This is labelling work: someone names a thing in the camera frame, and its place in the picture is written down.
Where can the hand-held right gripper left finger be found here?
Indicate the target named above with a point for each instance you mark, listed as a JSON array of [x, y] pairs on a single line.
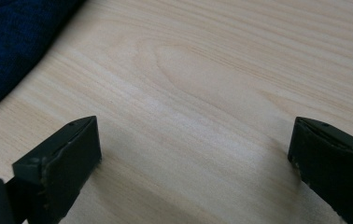
[[60, 166]]

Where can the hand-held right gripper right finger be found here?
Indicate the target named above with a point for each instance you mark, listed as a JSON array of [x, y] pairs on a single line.
[[336, 161]]

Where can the dark blue knitted cloth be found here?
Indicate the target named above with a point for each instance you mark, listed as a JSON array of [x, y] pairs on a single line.
[[8, 43]]

